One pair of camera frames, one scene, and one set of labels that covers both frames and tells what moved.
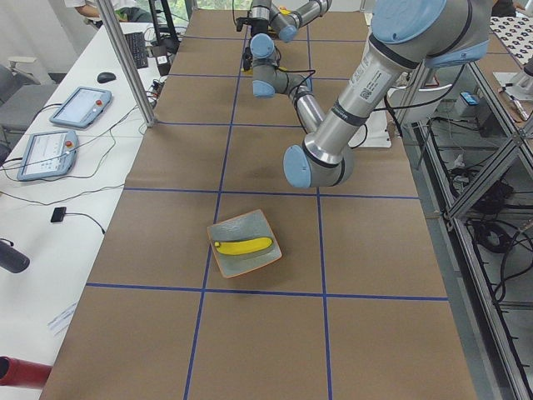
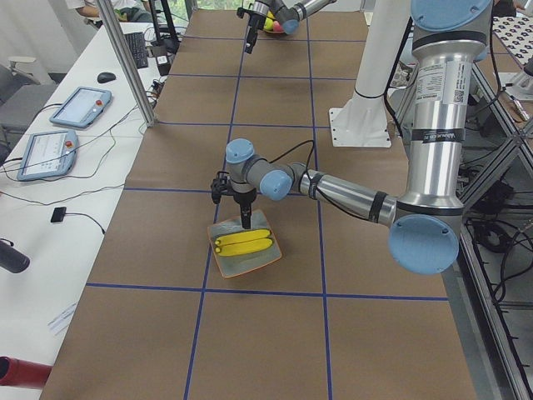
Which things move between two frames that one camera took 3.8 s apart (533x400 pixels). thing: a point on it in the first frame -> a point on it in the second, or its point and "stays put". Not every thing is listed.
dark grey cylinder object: x=12 y=258 stays put
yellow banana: x=251 y=72 -> x=242 y=237
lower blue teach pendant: x=48 y=153 stays put
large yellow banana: x=238 y=247 stays put
